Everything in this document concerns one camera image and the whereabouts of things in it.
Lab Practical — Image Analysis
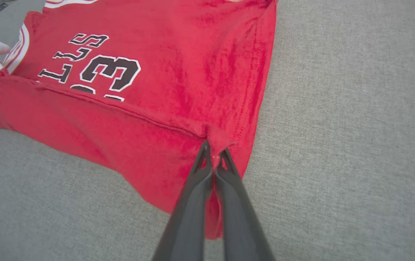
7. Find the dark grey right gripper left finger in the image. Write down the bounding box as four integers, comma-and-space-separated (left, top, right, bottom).
152, 141, 214, 261

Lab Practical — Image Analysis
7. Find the red white basketball jersey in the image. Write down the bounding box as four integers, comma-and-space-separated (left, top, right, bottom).
0, 0, 278, 240

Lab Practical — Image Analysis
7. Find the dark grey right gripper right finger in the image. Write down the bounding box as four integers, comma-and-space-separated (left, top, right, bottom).
214, 149, 275, 261

